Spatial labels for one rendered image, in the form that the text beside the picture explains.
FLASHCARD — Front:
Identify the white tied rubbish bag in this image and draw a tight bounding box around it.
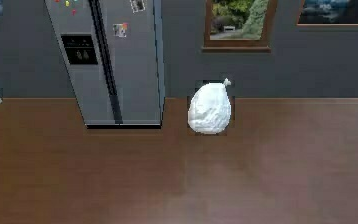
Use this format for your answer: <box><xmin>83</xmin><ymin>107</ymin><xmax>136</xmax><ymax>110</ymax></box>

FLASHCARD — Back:
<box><xmin>187</xmin><ymin>78</ymin><xmax>232</xmax><ymax>135</ymax></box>

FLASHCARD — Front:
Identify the grey double door fridge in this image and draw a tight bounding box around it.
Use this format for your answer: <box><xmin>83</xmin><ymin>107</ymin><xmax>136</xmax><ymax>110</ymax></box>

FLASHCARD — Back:
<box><xmin>44</xmin><ymin>0</ymin><xmax>166</xmax><ymax>130</ymax></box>

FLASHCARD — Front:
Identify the brown framed window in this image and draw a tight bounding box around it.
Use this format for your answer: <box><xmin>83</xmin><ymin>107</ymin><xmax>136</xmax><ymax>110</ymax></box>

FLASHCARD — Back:
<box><xmin>201</xmin><ymin>0</ymin><xmax>279</xmax><ymax>54</ymax></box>

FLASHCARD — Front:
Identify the brown framed dark picture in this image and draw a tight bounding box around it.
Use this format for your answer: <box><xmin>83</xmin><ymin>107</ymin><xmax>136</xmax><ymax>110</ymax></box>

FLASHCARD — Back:
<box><xmin>296</xmin><ymin>0</ymin><xmax>358</xmax><ymax>28</ymax></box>

